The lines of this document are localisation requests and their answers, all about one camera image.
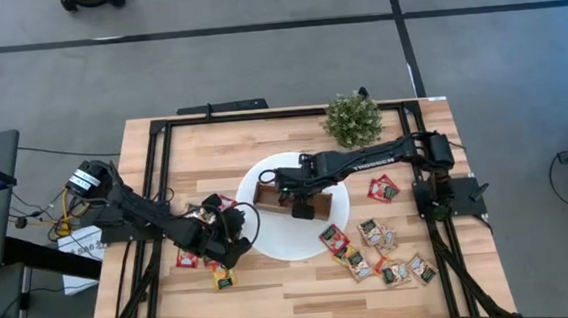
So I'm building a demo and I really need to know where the white round woven placemat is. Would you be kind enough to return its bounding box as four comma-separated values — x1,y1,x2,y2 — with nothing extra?
232,148,355,266

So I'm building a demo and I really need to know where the potted green artificial plant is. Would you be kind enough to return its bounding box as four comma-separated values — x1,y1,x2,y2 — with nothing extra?
320,89,386,152

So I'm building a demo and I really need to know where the black aluminium table frame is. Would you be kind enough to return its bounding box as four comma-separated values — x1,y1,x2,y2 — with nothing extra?
78,93,522,318

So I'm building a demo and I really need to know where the flat black bar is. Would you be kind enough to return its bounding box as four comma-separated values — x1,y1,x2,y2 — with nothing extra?
175,97,270,117

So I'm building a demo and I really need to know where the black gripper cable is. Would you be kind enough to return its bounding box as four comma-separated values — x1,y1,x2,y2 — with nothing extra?
258,167,281,186
236,199,264,247

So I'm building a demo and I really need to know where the red strawberry tea bag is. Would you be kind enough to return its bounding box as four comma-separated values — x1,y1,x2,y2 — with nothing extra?
317,222,353,256
366,177,394,206
215,192,239,213
377,172,402,201
175,248,200,271

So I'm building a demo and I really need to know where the white printed cardboard box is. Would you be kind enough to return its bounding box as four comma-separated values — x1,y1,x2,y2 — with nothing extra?
56,224,110,297

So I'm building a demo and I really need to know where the black table beam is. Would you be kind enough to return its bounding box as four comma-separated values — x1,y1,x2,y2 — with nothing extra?
1,230,104,289

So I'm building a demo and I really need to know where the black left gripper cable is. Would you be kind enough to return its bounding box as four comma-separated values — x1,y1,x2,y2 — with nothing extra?
236,199,264,247

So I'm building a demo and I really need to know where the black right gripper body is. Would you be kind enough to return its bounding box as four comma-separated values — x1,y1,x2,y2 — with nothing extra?
272,151,336,204

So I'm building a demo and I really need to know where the orange mango tea bag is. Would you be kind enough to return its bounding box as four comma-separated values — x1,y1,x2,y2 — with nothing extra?
371,255,391,277
209,261,239,292

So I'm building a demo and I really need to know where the pile of tea packets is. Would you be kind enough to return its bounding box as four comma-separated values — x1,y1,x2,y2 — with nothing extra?
355,216,386,248
331,243,361,270

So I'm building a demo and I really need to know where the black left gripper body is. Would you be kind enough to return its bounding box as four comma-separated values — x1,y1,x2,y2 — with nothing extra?
184,207,250,262

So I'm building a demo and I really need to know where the wooden tea bag box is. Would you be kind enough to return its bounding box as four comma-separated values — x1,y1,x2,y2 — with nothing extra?
251,177,335,227

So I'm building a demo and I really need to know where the yellow cable bundle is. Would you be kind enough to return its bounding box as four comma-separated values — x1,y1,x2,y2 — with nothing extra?
47,180,94,239

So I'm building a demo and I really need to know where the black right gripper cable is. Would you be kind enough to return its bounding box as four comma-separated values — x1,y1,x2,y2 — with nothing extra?
258,167,281,186

